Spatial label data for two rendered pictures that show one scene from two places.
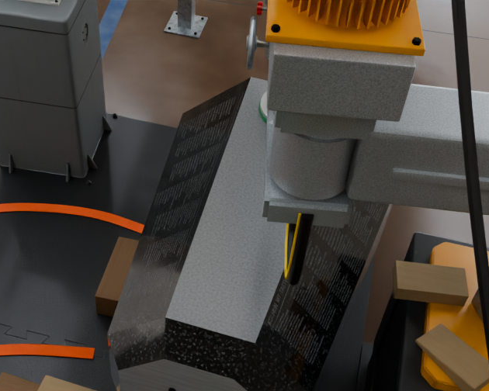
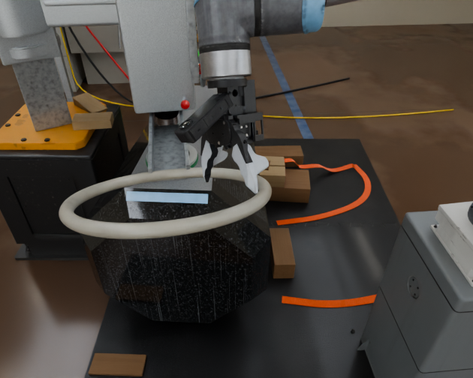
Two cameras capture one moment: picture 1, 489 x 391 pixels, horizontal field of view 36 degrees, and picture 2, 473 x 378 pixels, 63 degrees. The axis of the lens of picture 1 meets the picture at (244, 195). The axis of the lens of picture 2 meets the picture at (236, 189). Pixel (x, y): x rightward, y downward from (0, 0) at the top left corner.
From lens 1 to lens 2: 3.39 m
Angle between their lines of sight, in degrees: 94
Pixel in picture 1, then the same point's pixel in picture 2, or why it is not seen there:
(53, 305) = (313, 240)
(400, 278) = (109, 114)
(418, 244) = (90, 150)
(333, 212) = not seen: hidden behind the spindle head
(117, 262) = (286, 247)
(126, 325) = not seen: hidden behind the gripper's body
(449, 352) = (92, 103)
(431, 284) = (93, 115)
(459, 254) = (68, 139)
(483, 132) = not seen: outside the picture
